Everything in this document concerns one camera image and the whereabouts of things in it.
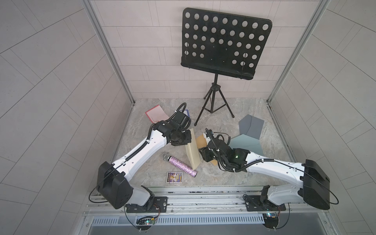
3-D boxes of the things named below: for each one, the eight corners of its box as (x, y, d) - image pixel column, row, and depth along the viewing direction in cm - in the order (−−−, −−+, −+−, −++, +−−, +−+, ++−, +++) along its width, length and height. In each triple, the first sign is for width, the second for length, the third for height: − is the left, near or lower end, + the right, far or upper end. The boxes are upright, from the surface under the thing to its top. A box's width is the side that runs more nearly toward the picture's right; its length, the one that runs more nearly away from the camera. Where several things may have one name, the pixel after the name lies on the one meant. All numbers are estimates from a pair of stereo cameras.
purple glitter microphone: (162, 158, 88) (161, 155, 85) (166, 153, 90) (165, 150, 87) (194, 178, 81) (194, 176, 77) (197, 172, 83) (198, 170, 80)
